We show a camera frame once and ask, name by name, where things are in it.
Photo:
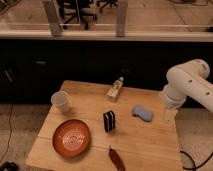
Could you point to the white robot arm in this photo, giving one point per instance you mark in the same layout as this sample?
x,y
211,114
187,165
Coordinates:
x,y
188,79

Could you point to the orange patterned plate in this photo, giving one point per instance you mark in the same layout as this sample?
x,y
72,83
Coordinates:
x,y
71,138

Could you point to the small glass bottle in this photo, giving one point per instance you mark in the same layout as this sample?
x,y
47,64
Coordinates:
x,y
114,91

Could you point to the grey metal post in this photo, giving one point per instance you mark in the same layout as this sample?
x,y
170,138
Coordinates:
x,y
52,18
121,17

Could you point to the blue sponge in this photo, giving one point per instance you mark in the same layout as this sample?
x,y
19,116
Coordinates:
x,y
142,113

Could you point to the black object bottom left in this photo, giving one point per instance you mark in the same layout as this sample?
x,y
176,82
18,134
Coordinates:
x,y
9,166

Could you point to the grey metal post right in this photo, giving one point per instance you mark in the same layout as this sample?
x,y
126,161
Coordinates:
x,y
121,17

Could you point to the black office chair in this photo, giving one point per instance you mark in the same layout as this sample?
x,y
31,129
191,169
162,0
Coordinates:
x,y
106,2
70,9

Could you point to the black and white eraser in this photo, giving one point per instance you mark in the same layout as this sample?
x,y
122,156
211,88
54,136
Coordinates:
x,y
109,121

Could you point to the translucent plastic cup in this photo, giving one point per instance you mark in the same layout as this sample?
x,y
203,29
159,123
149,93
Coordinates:
x,y
60,100

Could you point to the grey metal post left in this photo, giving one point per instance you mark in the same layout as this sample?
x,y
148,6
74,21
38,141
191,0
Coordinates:
x,y
52,18

